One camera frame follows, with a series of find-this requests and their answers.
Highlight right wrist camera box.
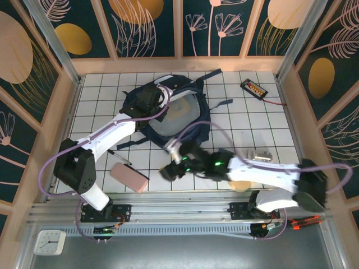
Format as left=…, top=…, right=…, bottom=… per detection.
left=164, top=141, right=183, bottom=165

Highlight aluminium frame post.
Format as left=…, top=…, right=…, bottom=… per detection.
left=275, top=0, right=326, bottom=82
left=24, top=0, right=82, bottom=85

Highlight round tan wooden disc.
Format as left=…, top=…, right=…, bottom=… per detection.
left=228, top=180, right=252, bottom=193

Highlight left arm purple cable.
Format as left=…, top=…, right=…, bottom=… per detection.
left=40, top=85, right=172, bottom=242

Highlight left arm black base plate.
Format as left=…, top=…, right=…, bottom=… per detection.
left=80, top=203, right=132, bottom=224

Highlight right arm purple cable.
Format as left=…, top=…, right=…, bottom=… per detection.
left=168, top=120, right=353, bottom=241

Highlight thin black pen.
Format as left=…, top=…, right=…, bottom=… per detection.
left=123, top=163, right=150, bottom=180

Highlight white stapler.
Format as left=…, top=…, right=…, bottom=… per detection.
left=247, top=149, right=273, bottom=163

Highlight white slotted cable duct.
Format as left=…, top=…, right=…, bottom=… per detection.
left=63, top=224, right=253, bottom=239

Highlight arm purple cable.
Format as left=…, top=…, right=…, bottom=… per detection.
left=168, top=120, right=353, bottom=241
left=40, top=85, right=172, bottom=242

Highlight silver and black pen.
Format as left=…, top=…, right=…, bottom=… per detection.
left=107, top=149, right=132, bottom=165

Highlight small circuit board with wires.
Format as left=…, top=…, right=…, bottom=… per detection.
left=251, top=221, right=284, bottom=235
left=93, top=224, right=126, bottom=236

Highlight white square clock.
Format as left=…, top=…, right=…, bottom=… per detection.
left=34, top=229, right=67, bottom=256

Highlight red wire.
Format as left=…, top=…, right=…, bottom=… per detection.
left=263, top=98, right=288, bottom=106

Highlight navy blue backpack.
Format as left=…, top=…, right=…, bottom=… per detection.
left=116, top=68, right=233, bottom=151

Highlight aluminium mounting rail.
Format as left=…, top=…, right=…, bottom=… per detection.
left=27, top=193, right=332, bottom=225

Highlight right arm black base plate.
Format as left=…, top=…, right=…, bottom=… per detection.
left=229, top=200, right=280, bottom=221

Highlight black charger board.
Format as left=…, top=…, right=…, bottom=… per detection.
left=240, top=78, right=269, bottom=97

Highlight black orange handled pliers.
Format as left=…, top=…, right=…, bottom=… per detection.
left=284, top=215, right=323, bottom=231

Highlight pink pencil case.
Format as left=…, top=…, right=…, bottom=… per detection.
left=109, top=163, right=149, bottom=194

